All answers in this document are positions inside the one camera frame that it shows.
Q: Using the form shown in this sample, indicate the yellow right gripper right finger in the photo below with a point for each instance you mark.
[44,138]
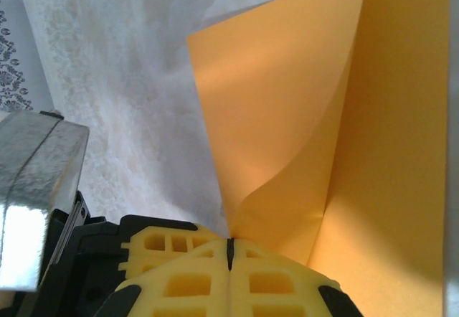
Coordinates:
[240,284]

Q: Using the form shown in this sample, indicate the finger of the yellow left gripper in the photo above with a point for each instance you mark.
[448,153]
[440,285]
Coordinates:
[157,257]

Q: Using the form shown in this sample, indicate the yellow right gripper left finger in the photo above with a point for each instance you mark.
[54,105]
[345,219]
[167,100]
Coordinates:
[218,284]

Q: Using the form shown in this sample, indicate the orange cloth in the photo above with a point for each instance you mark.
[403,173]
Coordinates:
[376,116]

